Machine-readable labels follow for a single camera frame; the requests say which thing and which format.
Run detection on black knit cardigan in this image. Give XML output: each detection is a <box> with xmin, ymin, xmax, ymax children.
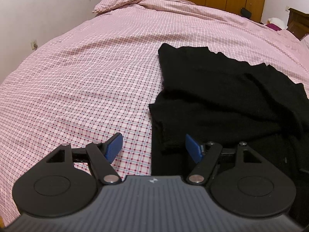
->
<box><xmin>149</xmin><ymin>43</ymin><xmax>308</xmax><ymax>226</ymax></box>

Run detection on pink checked bed cover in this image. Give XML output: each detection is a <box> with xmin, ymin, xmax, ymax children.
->
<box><xmin>1</xmin><ymin>0</ymin><xmax>308</xmax><ymax>225</ymax></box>

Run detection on purple cloth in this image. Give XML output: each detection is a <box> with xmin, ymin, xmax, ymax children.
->
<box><xmin>265</xmin><ymin>23</ymin><xmax>282</xmax><ymax>32</ymax></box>

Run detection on pink pillow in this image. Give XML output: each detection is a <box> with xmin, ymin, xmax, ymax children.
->
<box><xmin>300</xmin><ymin>34</ymin><xmax>309</xmax><ymax>49</ymax></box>

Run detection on small black bag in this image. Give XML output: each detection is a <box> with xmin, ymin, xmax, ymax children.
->
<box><xmin>240</xmin><ymin>7</ymin><xmax>252</xmax><ymax>19</ymax></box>

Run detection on dark wooden headboard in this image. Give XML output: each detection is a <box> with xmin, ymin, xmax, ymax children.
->
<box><xmin>287</xmin><ymin>8</ymin><xmax>309</xmax><ymax>40</ymax></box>

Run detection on wall power socket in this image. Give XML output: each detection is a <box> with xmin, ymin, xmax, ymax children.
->
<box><xmin>30</xmin><ymin>39</ymin><xmax>38</xmax><ymax>50</ymax></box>

